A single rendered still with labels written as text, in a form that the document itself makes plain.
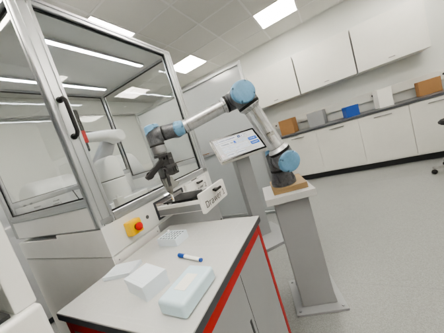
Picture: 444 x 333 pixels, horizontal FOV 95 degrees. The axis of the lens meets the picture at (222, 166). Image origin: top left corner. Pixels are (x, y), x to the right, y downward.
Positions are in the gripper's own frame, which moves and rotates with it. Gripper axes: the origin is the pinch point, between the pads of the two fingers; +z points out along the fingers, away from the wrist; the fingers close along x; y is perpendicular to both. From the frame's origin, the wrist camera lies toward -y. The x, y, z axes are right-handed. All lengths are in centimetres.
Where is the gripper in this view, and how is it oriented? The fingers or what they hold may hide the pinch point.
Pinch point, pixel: (170, 192)
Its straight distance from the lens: 108.6
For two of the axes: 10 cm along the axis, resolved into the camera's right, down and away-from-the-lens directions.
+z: 3.0, 9.5, 1.1
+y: 7.4, -3.1, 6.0
